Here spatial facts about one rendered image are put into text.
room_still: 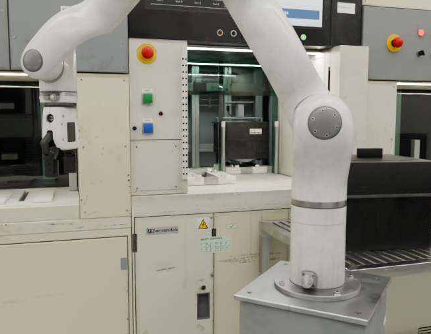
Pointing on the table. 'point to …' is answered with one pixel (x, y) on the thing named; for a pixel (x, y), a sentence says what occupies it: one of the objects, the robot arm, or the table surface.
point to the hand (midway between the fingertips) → (61, 171)
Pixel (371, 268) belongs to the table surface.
